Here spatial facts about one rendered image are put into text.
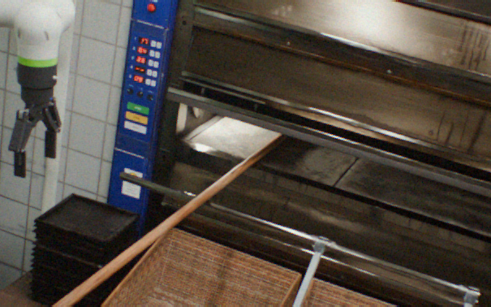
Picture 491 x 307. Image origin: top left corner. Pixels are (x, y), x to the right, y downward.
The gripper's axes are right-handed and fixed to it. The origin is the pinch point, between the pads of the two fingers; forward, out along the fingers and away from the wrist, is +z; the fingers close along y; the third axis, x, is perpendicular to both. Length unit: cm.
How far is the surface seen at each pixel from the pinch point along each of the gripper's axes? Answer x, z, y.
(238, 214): 31, 37, -71
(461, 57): 87, -18, -108
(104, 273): 16.2, 30.6, -8.0
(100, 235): -20, 61, -76
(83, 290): 15.9, 30.4, 2.1
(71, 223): -33, 61, -77
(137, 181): -6, 35, -73
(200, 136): -5, 36, -124
